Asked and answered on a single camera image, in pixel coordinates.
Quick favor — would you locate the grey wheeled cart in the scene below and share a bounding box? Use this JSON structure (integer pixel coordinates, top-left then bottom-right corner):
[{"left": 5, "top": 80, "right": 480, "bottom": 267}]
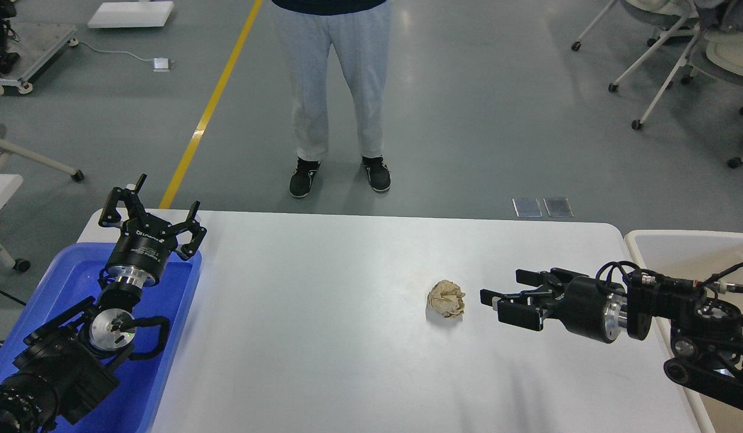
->
[{"left": 0, "top": 1, "right": 77, "bottom": 95}]

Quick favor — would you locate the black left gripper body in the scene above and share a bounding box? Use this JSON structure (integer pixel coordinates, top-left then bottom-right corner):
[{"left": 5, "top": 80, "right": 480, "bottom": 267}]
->
[{"left": 105, "top": 216, "right": 177, "bottom": 287}]

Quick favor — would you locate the white chair base left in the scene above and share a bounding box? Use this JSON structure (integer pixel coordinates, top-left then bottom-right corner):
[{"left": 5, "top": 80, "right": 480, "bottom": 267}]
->
[{"left": 0, "top": 137, "right": 85, "bottom": 183}]

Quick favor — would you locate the blue plastic bin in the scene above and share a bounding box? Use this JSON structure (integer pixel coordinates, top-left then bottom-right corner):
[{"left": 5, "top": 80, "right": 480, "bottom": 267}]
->
[{"left": 0, "top": 242, "right": 203, "bottom": 433}]

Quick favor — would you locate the brown paper ball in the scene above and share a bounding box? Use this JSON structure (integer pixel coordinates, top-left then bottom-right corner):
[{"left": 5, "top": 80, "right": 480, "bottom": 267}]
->
[{"left": 427, "top": 280, "right": 466, "bottom": 318}]

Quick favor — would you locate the person in grey trousers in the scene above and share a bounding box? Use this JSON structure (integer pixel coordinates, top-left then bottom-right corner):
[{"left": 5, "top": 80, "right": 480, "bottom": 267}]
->
[{"left": 269, "top": 0, "right": 392, "bottom": 199}]

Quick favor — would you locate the white flat board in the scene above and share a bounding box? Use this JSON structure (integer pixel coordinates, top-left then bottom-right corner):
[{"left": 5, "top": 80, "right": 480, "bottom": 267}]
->
[{"left": 87, "top": 1, "right": 175, "bottom": 28}]

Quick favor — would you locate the white office chair near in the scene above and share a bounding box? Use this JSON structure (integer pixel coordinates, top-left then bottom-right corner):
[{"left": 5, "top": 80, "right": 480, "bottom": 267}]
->
[{"left": 630, "top": 1, "right": 743, "bottom": 131}]

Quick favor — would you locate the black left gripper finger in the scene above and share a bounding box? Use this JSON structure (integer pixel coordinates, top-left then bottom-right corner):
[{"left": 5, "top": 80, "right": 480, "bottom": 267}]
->
[
  {"left": 167, "top": 201, "right": 207, "bottom": 261},
  {"left": 99, "top": 174, "right": 147, "bottom": 229}
]

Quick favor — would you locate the white office chair far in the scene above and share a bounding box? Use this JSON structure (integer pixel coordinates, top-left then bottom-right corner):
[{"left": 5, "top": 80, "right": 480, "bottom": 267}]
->
[{"left": 571, "top": 1, "right": 699, "bottom": 93}]

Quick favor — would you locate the metal floor plate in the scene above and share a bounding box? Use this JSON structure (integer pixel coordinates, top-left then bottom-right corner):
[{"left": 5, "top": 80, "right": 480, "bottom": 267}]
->
[
  {"left": 512, "top": 198, "right": 543, "bottom": 218},
  {"left": 543, "top": 197, "right": 574, "bottom": 218}
]

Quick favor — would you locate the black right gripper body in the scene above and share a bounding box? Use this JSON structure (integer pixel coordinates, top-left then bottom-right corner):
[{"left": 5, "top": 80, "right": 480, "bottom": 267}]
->
[{"left": 548, "top": 276, "right": 627, "bottom": 343}]

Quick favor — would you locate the white office chair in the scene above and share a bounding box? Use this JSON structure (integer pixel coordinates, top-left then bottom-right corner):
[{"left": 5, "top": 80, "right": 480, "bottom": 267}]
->
[
  {"left": 630, "top": 1, "right": 743, "bottom": 131},
  {"left": 571, "top": 1, "right": 699, "bottom": 93}
]

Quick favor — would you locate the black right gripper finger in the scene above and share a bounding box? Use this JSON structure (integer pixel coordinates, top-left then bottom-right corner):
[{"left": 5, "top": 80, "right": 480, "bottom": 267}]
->
[
  {"left": 479, "top": 289, "right": 553, "bottom": 331},
  {"left": 515, "top": 268, "right": 588, "bottom": 290}
]

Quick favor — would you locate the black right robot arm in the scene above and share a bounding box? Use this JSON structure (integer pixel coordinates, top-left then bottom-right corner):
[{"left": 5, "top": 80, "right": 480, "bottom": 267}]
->
[{"left": 479, "top": 260, "right": 743, "bottom": 411}]

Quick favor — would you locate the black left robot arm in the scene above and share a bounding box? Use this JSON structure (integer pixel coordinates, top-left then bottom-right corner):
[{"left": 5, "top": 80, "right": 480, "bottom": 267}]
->
[{"left": 0, "top": 174, "right": 207, "bottom": 432}]

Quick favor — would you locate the left metal floor plate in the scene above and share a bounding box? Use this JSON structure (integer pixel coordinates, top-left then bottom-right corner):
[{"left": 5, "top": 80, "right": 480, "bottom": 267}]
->
[{"left": 512, "top": 198, "right": 543, "bottom": 218}]

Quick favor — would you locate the right metal floor plate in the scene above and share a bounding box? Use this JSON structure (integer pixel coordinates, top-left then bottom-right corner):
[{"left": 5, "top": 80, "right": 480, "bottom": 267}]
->
[{"left": 543, "top": 197, "right": 574, "bottom": 218}]

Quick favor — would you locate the white power adapter with cable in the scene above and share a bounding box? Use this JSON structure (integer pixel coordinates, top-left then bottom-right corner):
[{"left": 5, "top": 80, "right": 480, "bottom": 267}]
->
[{"left": 67, "top": 38, "right": 173, "bottom": 72}]

